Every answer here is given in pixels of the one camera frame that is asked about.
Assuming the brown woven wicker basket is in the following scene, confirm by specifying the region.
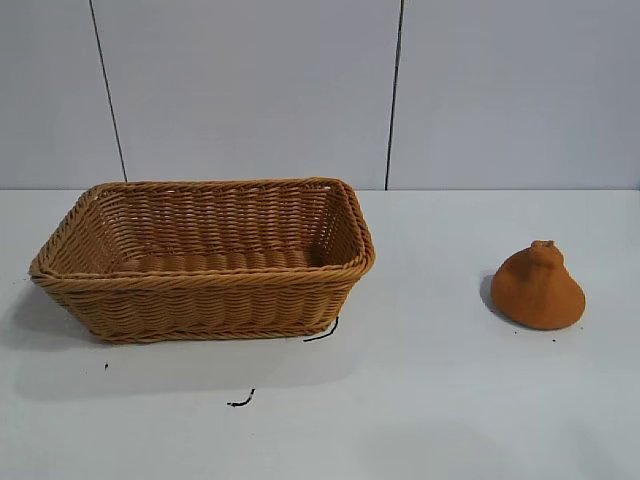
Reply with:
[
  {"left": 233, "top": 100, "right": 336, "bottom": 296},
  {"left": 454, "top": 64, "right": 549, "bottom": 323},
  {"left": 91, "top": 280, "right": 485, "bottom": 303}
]
[{"left": 27, "top": 176, "right": 377, "bottom": 345}]

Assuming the orange pear-shaped fruit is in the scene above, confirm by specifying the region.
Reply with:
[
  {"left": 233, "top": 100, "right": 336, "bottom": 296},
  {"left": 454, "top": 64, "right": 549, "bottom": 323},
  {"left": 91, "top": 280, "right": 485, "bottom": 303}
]
[{"left": 490, "top": 239, "right": 587, "bottom": 332}]

